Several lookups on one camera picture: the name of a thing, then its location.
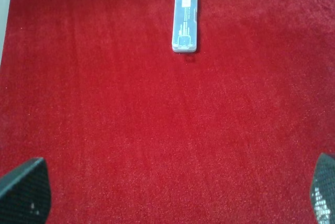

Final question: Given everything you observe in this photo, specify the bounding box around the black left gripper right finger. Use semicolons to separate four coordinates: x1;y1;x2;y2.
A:
310;153;334;224

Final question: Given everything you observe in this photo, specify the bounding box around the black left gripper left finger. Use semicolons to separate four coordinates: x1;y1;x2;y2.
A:
1;158;51;223

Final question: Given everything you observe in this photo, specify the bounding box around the red felt mat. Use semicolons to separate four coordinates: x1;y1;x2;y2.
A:
1;0;334;223

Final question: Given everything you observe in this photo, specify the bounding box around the translucent grey plastic case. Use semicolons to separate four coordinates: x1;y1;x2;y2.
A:
172;0;198;53

